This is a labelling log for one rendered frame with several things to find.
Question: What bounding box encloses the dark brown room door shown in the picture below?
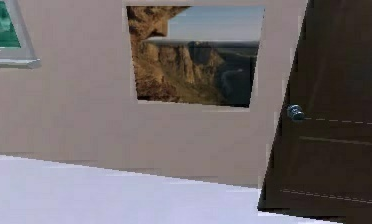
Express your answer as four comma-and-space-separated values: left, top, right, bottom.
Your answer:
257, 0, 372, 224

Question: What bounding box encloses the brown cliff landscape wall picture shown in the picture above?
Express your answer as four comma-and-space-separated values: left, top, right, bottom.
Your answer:
125, 4, 266, 109

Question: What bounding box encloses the round metal door knob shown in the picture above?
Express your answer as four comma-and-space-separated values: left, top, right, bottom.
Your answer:
286, 104, 306, 122

